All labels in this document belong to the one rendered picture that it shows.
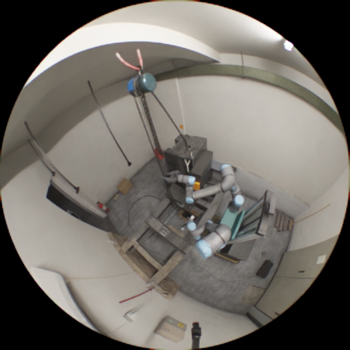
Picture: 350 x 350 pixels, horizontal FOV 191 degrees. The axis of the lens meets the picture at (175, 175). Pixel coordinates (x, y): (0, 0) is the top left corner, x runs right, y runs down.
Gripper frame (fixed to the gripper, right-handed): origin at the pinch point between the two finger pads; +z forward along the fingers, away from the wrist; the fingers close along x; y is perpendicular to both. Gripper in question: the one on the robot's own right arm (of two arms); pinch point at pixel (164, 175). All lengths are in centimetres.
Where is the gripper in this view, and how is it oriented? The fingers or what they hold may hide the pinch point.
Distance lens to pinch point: 107.9
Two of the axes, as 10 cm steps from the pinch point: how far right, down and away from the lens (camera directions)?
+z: -9.2, -1.5, 3.7
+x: 3.5, -7.4, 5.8
